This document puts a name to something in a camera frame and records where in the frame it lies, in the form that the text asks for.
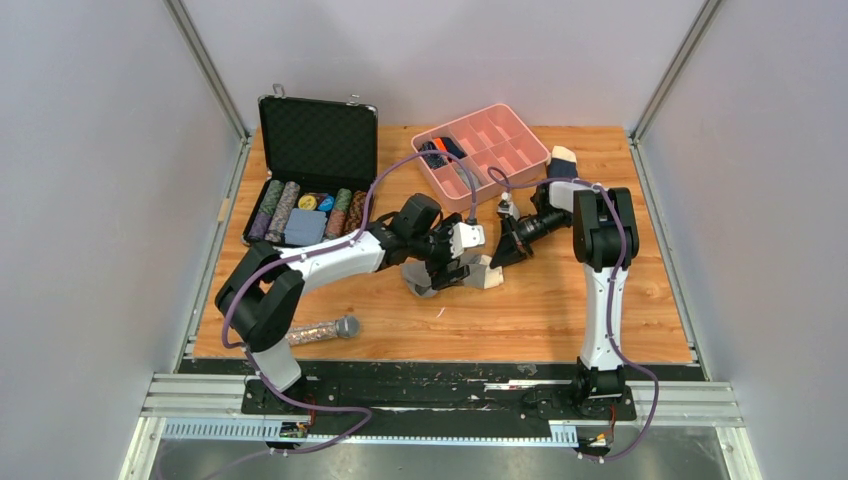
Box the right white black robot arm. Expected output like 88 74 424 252
491 180 639 418

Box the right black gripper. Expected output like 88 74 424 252
491 210 568 272

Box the black poker chip case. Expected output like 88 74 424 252
242 93 378 246

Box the grey underwear white waistband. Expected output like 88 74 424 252
401 253 505 298

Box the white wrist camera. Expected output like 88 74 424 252
450 222 486 258
496 191 521 220

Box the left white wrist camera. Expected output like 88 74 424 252
450 222 486 258

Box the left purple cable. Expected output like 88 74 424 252
221 150 480 458

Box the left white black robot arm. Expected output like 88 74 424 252
214 193 485 413

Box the pink compartment organizer tray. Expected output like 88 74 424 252
411 103 551 212

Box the glitter handle microphone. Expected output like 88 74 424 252
285 315 361 346

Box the aluminium frame rail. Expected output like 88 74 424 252
119 374 763 480

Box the rolled navy underwear in tray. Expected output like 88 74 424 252
439 137 467 159

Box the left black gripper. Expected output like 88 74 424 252
410 214 470 291

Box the navy sock cream toe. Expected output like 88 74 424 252
547 145 579 178

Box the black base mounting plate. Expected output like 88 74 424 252
241 360 637 439

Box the rolled dark patterned underwear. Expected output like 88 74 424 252
418 142 449 170

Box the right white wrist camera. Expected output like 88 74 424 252
496 191 521 220

